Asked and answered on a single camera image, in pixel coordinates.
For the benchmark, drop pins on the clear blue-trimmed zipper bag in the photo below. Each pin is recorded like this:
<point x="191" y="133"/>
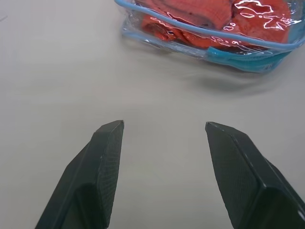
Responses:
<point x="247" y="59"/>

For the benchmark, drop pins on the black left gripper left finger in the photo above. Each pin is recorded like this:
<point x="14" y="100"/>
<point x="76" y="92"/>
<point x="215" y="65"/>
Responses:
<point x="95" y="171"/>

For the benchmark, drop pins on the orange cloth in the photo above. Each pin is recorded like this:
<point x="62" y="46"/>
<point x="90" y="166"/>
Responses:
<point x="214" y="28"/>

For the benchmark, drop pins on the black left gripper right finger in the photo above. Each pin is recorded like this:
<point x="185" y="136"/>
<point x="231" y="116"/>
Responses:
<point x="250" y="176"/>

